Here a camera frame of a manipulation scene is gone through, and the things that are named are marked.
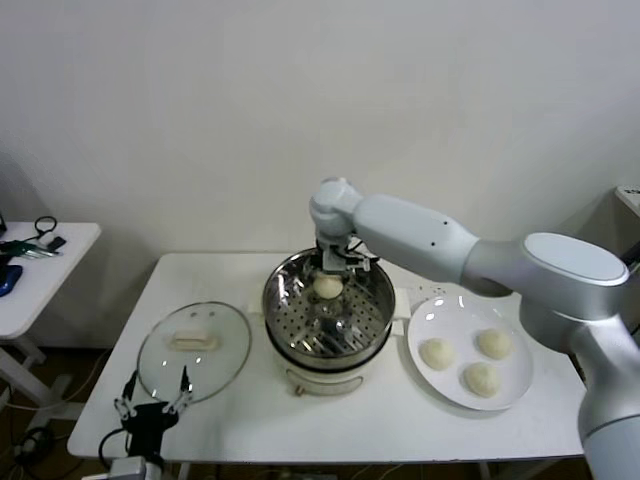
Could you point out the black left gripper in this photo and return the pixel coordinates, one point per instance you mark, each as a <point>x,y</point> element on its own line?
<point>147,425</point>

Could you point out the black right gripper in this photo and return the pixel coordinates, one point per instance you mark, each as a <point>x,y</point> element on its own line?
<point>332,260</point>

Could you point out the white steamed baozi bun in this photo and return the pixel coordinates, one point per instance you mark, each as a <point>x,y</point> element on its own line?
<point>494,344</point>
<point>481,380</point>
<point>327,287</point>
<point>437,354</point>

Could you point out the round glass pot lid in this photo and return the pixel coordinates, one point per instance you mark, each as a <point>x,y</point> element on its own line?
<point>225,325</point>

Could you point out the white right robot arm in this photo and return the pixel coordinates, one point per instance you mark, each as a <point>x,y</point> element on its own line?
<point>425,230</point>

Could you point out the perforated steel steamer basket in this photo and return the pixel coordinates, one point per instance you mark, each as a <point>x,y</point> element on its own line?
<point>277,285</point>

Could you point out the round white plate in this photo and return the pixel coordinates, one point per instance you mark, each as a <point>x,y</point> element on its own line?
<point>430,320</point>

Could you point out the white electric cooker base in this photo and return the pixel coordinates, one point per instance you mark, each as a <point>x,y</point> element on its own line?
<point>325,380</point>

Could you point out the white side table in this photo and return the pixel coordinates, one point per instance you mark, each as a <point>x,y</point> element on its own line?
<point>75,250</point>

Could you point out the small black device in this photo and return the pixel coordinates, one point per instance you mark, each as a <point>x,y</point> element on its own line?
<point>57,244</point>

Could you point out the blue plastic device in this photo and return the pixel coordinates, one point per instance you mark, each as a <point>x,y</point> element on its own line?
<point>9,281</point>

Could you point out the white cabinet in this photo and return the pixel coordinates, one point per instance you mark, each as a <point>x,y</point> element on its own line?
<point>631,220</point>

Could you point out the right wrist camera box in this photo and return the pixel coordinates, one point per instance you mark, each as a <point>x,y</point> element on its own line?
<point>360,261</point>

